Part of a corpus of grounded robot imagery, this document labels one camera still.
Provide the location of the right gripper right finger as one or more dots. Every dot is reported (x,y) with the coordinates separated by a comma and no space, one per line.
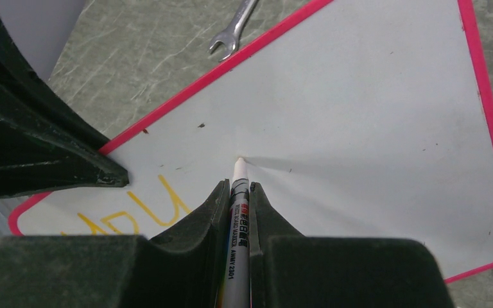
(289,269)

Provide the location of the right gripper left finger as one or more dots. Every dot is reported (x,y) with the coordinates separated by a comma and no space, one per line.
(181,267)

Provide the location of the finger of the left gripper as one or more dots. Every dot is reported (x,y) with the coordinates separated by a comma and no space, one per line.
(44,144)

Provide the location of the white whiteboard marker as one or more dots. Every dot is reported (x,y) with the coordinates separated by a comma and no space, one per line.
(235,287)

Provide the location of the whiteboard with red frame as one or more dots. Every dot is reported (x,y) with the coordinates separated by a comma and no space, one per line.
(358,118)

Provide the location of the silver wrench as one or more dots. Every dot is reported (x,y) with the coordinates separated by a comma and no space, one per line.
(229,37)

